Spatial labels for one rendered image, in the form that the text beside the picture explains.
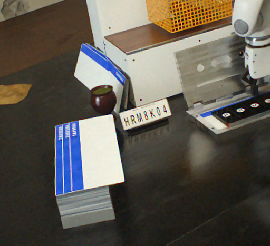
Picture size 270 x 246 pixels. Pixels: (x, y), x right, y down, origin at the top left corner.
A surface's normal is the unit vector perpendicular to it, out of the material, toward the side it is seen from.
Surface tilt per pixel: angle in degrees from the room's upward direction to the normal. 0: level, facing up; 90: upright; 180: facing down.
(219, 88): 75
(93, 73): 63
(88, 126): 0
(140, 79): 90
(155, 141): 0
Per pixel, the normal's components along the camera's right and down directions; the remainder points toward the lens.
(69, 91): -0.16, -0.90
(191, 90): 0.32, 0.10
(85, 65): -0.88, -0.14
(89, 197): 0.10, 0.41
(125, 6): 0.37, 0.33
